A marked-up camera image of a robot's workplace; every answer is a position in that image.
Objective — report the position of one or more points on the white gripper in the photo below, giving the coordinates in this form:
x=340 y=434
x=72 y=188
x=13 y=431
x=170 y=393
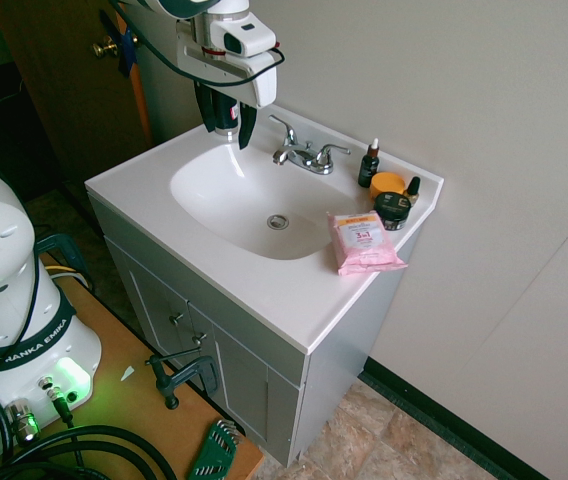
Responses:
x=214 y=67

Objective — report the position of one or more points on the black sanitizer bottle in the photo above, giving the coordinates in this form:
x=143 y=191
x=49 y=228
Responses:
x=226 y=117

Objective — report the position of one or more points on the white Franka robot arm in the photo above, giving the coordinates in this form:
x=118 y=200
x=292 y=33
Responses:
x=9 y=280

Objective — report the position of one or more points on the white vanity sink top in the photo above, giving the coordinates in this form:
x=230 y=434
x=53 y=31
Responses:
x=244 y=210

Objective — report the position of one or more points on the chrome sink drain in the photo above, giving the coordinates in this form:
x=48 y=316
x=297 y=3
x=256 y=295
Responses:
x=278 y=221

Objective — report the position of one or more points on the blue tape strip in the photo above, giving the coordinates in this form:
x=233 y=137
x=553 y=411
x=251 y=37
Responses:
x=126 y=50

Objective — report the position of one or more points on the brass door knob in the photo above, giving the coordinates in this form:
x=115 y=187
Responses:
x=104 y=47

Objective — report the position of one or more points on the tall dark green dropper bottle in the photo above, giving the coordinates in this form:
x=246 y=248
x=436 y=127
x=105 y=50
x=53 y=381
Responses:
x=368 y=167

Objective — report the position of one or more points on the brown wooden door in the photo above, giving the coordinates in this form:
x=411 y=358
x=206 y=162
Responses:
x=74 y=100

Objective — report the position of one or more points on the yellow lidded jar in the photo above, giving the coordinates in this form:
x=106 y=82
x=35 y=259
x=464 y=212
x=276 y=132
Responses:
x=386 y=184

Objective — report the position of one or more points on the pink facial wipes pack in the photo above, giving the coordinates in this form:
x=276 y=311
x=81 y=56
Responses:
x=364 y=242

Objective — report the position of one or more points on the black cosmetic jar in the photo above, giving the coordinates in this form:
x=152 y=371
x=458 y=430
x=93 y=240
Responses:
x=391 y=212

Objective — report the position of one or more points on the small gold dropper bottle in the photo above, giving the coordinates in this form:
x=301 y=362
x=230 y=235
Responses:
x=413 y=192

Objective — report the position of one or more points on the chrome cabinet knob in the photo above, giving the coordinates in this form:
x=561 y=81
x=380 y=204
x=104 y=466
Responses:
x=178 y=318
x=199 y=338

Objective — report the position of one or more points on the grey vanity cabinet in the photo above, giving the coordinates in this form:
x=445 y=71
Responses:
x=244 y=370

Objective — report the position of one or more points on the black metal C-clamp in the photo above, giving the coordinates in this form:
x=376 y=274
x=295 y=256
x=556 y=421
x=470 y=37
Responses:
x=184 y=375

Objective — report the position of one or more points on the white paper scrap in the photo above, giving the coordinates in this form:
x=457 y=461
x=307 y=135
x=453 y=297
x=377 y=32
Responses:
x=127 y=373

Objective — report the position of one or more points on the wooden table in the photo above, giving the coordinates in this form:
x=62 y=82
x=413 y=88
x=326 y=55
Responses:
x=139 y=400

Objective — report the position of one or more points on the green hex key set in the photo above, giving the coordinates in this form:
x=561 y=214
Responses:
x=216 y=450

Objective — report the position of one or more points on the black baseboard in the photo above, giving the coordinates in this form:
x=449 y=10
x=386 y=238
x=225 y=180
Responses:
x=454 y=420

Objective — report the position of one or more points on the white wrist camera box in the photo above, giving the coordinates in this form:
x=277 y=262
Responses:
x=246 y=35

